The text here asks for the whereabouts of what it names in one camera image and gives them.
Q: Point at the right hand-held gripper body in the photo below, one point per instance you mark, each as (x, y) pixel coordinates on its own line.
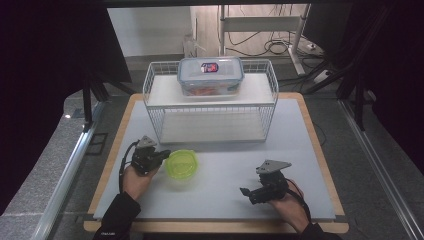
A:
(273, 183)

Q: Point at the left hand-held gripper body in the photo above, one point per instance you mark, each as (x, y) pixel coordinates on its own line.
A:
(144, 158)

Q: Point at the yellow-green round plastic container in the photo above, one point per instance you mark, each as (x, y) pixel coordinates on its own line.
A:
(181, 165)

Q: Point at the clear lidded food container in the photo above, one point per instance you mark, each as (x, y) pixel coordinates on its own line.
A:
(210, 78)

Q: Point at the person's left hand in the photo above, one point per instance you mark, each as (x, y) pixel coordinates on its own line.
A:
(136, 183)

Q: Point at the person's right hand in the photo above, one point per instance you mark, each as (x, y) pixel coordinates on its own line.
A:
(293, 208)

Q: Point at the light grey table mat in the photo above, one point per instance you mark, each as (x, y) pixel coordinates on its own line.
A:
(216, 186)

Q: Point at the black metal stand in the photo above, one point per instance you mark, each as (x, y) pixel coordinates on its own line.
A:
(358, 100)
(87, 100)

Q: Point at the clear plastic holder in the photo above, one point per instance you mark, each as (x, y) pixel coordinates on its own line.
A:
(191, 45)

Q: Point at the white power strip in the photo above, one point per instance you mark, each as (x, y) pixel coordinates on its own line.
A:
(321, 76)

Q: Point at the black floor frame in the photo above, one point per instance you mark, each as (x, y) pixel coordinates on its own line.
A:
(97, 144)

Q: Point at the aluminium rail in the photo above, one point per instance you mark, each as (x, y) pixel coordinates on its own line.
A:
(380, 170)
(66, 180)

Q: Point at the white metal desk frame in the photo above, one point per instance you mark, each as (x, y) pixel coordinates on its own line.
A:
(260, 24)

